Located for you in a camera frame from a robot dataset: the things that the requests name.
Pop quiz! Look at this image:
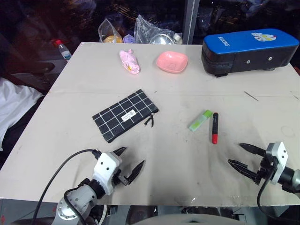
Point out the plastic bag with orange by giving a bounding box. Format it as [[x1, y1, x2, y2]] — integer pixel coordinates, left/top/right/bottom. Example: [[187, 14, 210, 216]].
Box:
[[97, 17, 124, 44]]

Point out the black grid pencil pouch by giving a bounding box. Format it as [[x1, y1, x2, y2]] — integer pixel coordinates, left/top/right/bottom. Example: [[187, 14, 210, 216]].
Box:
[[91, 89, 160, 144]]

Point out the dark rounded shape under table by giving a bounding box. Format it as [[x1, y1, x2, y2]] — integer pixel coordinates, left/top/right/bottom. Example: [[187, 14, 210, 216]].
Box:
[[110, 205, 268, 225]]

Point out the clear crumpled plastic bag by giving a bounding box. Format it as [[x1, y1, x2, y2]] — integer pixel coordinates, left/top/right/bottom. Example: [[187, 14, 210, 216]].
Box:
[[134, 14, 184, 45]]

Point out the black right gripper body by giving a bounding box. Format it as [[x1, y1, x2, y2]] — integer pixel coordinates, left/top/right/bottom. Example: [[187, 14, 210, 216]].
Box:
[[254, 150, 275, 186]]

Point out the black chair armrest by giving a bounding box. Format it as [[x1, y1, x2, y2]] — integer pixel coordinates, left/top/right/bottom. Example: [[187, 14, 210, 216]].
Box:
[[30, 61, 56, 78]]

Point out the blue black boxing pad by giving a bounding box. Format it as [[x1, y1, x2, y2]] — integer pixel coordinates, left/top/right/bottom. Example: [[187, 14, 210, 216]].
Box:
[[201, 28, 300, 78]]

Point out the pink plastic dish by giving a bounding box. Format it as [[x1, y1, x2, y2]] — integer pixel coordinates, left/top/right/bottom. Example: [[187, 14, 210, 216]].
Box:
[[156, 50, 189, 74]]

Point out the grey metal post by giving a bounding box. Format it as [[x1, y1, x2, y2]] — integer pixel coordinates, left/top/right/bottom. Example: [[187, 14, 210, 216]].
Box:
[[182, 0, 200, 45]]

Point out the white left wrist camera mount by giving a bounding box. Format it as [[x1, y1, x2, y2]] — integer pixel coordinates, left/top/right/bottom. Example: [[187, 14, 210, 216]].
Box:
[[91, 152, 123, 195]]

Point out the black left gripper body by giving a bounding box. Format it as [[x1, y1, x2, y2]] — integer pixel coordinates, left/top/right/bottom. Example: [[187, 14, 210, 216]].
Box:
[[111, 161, 130, 186]]

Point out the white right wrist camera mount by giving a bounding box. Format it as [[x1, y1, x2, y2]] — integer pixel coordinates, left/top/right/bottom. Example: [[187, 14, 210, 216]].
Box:
[[264, 141, 290, 186]]

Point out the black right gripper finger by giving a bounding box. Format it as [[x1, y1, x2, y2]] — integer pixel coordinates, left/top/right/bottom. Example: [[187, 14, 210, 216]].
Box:
[[228, 159, 259, 181], [238, 143, 267, 157]]

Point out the red black marker pen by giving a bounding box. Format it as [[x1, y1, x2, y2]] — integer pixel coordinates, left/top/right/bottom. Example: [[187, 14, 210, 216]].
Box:
[[211, 112, 220, 144]]

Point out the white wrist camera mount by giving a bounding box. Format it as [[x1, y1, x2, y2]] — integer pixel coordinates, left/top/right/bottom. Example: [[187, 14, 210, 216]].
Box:
[[264, 141, 290, 186], [91, 152, 123, 195]]

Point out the shiny metal bowl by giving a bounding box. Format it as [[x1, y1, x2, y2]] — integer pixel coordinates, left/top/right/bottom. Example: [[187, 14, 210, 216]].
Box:
[[149, 33, 174, 45]]

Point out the white cloth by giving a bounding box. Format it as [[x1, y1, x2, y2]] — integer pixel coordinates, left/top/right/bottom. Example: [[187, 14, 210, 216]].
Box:
[[0, 76, 45, 152]]

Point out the red-capped water bottle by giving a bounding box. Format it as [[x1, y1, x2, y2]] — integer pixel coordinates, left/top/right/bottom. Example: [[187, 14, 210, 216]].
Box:
[[55, 39, 72, 62]]

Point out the purple plastic-wrapped package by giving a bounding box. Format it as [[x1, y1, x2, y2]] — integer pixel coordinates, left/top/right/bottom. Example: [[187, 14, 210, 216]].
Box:
[[122, 33, 135, 44]]

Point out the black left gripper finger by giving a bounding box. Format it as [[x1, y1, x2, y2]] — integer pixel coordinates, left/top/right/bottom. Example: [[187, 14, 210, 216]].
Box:
[[113, 146, 128, 157], [127, 160, 146, 183]]

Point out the pink folded cloth toy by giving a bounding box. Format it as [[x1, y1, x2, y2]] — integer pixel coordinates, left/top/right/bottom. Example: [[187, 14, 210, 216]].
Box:
[[119, 48, 141, 75]]

